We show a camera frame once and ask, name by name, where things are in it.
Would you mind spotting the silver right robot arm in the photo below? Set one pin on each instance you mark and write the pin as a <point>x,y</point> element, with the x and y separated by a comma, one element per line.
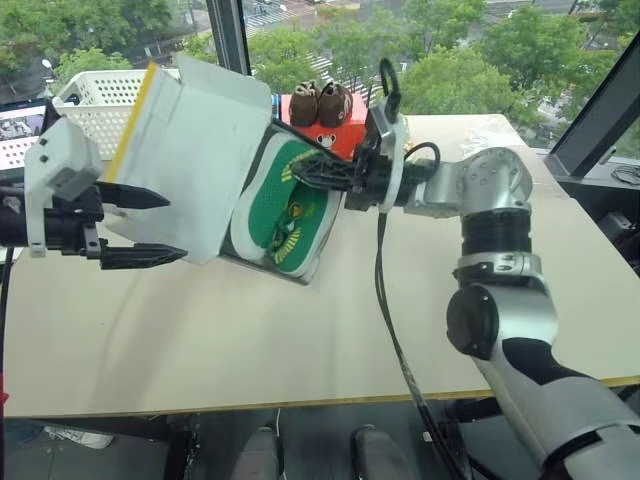
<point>500,240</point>

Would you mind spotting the black monitor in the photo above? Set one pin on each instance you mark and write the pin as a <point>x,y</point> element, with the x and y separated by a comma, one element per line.
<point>595,115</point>

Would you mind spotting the black table leg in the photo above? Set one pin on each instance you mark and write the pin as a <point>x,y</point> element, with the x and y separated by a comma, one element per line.
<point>180,450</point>

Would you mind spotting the red clamp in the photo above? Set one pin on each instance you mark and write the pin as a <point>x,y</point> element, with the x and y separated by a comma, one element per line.
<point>4,395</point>

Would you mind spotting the white perforated plastic basket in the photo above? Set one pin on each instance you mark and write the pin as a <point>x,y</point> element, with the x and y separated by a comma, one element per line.
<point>100,102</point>

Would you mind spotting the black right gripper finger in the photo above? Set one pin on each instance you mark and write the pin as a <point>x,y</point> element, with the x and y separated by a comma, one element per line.
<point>325,183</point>
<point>325,165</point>

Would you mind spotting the small brown shoe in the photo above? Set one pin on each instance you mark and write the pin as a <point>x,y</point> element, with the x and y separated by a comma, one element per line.
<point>303,106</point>
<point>335,106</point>

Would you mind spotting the white shoe with green sole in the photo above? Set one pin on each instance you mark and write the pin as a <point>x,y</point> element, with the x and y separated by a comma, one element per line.
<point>300,255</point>
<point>272,200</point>

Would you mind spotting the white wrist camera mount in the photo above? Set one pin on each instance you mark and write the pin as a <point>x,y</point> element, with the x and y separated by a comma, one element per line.
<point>392,145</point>
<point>57,157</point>

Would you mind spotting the white shoebox with yellow edge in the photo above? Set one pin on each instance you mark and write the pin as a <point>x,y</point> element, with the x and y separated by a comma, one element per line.
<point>195,165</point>

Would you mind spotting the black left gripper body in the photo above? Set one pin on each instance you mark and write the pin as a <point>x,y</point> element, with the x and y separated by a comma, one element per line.
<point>67,227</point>

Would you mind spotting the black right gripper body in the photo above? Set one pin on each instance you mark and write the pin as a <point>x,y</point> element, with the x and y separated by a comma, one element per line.
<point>367,180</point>

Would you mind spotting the orange cardboard box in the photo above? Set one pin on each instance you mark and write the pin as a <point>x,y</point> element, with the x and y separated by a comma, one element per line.
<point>340,135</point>

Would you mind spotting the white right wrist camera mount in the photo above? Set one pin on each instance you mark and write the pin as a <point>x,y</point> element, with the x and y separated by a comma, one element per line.
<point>392,145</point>

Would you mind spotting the clear plastic bag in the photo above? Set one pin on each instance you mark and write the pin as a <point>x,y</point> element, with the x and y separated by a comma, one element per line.
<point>487,141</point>

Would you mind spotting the white sneaker on floor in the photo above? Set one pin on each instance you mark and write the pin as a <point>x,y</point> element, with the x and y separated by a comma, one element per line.
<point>80,436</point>

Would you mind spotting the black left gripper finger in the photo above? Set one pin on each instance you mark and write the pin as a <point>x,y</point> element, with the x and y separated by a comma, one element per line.
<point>135,197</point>
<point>142,256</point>

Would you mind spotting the laptop screen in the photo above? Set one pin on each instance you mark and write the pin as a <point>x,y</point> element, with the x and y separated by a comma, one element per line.
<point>20,135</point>

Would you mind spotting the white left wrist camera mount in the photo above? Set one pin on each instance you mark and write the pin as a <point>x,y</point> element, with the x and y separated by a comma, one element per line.
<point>57,157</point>

